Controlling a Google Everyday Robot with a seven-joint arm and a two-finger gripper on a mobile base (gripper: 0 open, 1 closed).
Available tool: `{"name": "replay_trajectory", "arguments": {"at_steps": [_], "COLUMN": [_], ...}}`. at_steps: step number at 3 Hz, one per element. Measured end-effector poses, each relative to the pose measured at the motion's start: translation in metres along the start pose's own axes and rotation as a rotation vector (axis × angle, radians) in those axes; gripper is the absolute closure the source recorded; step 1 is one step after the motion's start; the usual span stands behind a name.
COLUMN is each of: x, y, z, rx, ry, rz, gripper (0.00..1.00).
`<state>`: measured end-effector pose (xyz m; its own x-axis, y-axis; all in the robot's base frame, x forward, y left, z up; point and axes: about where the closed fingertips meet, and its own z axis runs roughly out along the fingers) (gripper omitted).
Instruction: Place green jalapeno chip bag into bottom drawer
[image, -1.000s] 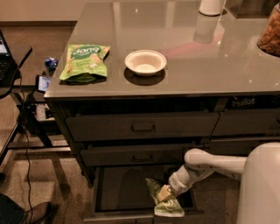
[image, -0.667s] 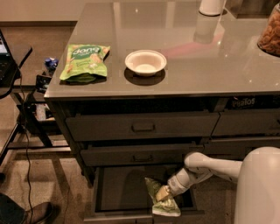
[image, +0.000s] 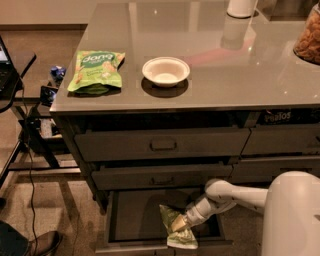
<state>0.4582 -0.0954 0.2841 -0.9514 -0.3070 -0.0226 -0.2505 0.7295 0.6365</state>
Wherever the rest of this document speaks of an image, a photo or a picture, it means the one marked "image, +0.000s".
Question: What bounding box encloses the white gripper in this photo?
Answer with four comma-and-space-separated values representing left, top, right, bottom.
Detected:
171, 203, 209, 232

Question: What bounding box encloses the green jalapeno chip bag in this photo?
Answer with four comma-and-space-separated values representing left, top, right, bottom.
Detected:
159, 205, 198, 249

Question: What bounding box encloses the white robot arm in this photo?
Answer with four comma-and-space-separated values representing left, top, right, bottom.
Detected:
171, 171, 320, 256

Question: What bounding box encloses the open bottom drawer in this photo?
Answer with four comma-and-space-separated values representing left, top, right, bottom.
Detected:
96, 187, 233, 256

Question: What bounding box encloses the middle left drawer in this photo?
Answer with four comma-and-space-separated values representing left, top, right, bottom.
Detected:
91, 164, 233, 190

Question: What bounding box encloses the top left drawer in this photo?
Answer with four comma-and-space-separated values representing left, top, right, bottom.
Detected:
74, 128, 250, 162

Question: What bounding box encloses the middle right drawer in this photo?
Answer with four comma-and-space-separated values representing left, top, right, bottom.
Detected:
228, 156, 320, 183

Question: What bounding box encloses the dark grey drawer cabinet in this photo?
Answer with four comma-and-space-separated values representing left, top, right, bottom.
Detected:
49, 1, 320, 256

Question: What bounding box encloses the top right drawer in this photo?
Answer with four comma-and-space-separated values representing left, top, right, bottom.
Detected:
242, 124, 320, 155

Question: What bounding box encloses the light green dang snack bag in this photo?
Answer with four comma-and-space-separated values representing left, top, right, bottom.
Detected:
68, 50, 125, 95

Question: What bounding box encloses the white paper bowl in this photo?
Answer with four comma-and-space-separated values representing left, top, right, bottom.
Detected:
142, 57, 190, 88

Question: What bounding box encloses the black side desk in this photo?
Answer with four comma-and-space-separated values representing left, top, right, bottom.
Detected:
0, 51, 78, 187

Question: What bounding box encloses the small dark screen device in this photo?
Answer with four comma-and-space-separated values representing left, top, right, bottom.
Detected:
40, 86, 58, 106

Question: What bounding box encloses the blue small object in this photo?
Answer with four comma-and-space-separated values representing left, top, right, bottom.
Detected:
50, 66, 66, 81

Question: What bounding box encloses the clear jar of snacks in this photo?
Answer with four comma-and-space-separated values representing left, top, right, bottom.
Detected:
293, 2, 320, 65

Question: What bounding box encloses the white cylindrical container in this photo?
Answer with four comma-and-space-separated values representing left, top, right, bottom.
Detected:
227, 0, 257, 18

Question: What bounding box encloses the black hanging cable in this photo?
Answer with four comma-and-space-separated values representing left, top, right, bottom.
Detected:
20, 79, 40, 256

